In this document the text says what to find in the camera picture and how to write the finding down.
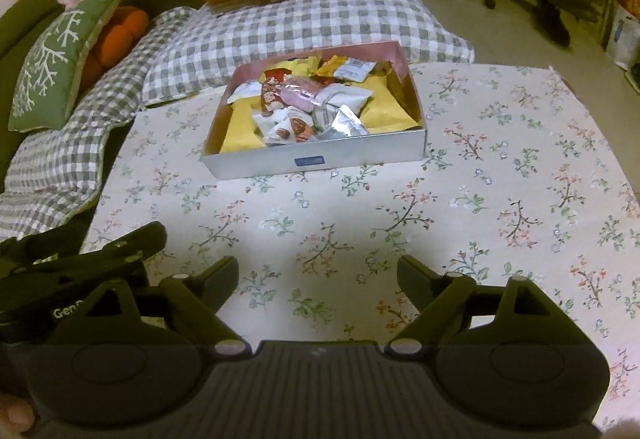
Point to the white monkey logo packet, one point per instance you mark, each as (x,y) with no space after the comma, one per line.
(334,96)

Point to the dark yellow pastry packet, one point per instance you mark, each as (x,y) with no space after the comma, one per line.
(242,132)

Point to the red white candy packet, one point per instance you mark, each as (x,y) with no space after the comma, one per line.
(270,97)

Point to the white nut snack packet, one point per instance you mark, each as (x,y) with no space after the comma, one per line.
(282,127)

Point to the clear white snack packet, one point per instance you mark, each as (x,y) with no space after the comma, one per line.
(247,90)

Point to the yellow snack packet blue label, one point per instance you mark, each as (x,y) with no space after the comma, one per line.
(303,67)

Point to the person left hand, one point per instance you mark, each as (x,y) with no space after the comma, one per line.
(17,415)

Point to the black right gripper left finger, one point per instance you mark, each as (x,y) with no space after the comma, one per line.
(192,304)

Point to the silver foil snack packet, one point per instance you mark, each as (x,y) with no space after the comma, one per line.
(345,124)

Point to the pink floral snack packet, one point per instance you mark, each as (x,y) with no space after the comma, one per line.
(300,92)

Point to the pink silver cardboard box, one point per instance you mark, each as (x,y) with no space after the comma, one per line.
(402,146)

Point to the green sofa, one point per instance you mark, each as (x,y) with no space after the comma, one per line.
(21,26)

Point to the grey checked quilt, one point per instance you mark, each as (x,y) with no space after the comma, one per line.
(54,175)

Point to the white printed snack packet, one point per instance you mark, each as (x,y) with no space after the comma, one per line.
(354,70)

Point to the orange small snack packet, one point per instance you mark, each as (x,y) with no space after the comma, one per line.
(329,67)

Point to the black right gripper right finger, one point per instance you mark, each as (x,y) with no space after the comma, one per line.
(440,301)

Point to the floral tablecloth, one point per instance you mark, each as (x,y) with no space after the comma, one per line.
(516,180)

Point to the green snowflake pillow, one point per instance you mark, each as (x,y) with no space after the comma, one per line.
(48,85)

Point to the small red pumpkin cushion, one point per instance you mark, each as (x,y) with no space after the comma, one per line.
(126,27)

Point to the white paper bag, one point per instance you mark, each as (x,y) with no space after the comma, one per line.
(623,44)

